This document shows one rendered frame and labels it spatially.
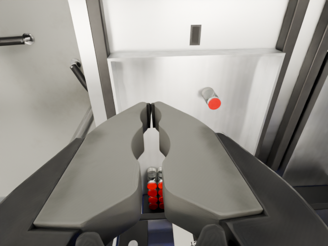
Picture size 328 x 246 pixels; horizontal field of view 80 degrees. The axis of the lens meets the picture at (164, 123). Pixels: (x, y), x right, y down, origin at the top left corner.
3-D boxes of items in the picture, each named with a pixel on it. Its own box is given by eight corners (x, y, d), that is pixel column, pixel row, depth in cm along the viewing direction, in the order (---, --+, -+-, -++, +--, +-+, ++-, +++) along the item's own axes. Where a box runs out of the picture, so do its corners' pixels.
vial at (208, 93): (213, 97, 36) (220, 109, 32) (200, 98, 36) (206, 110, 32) (214, 86, 35) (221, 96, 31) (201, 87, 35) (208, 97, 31)
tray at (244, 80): (235, 188, 50) (240, 200, 47) (133, 194, 49) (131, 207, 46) (273, 48, 32) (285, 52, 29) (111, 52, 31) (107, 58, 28)
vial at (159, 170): (166, 173, 45) (168, 189, 41) (156, 173, 45) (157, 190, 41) (166, 166, 44) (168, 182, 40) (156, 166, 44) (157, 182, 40)
